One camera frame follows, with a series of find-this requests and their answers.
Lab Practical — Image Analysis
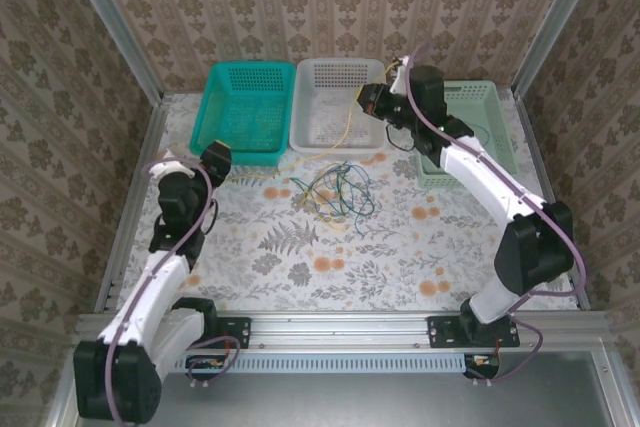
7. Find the white plastic basket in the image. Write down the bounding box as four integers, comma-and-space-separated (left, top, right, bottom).
289, 57, 390, 154

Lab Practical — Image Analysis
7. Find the teal plastic basket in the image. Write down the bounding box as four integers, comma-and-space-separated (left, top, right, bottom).
189, 60, 297, 167

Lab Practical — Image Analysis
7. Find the light green plastic basket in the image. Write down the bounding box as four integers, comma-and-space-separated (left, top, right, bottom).
414, 79, 520, 189

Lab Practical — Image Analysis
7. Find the floral patterned table cover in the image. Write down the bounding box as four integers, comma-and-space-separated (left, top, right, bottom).
117, 89, 584, 313

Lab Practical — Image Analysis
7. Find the grey metal panel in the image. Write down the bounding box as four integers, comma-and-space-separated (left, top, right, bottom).
74, 351, 619, 427

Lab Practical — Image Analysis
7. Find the right gripper thin black wire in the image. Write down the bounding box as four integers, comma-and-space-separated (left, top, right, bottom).
384, 125, 417, 152

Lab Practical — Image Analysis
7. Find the left aluminium side rail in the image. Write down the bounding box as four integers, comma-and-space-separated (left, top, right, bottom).
94, 94, 169, 316

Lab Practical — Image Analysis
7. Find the aluminium side rail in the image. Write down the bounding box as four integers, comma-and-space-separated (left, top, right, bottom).
514, 91, 592, 309
94, 94, 169, 316

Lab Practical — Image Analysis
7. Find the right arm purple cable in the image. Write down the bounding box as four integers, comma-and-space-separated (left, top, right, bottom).
405, 41, 591, 383

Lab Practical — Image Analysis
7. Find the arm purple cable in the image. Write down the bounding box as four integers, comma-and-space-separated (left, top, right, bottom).
405, 41, 591, 383
102, 157, 241, 427

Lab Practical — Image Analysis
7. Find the right aluminium side rail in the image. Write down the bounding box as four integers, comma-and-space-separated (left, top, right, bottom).
514, 91, 592, 309

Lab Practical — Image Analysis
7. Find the right aluminium frame post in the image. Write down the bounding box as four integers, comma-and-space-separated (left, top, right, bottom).
512, 0, 609, 98

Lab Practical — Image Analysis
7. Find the aluminium frame post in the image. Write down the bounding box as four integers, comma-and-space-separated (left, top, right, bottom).
57, 0, 166, 104
512, 0, 609, 98

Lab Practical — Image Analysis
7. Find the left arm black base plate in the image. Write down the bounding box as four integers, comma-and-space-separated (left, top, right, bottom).
209, 315, 251, 351

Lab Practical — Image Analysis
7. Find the left aluminium frame post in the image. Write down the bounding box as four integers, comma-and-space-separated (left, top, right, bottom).
57, 0, 166, 104

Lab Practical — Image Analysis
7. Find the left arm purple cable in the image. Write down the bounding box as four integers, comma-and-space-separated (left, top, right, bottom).
102, 157, 241, 427

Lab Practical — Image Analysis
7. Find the aluminium mounting rail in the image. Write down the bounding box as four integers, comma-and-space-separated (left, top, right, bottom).
74, 310, 609, 349

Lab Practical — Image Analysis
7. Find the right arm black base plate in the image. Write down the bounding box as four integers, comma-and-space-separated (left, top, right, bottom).
427, 315, 521, 349

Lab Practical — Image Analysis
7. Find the grey slotted cable duct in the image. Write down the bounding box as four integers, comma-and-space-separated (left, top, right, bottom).
169, 352, 469, 374

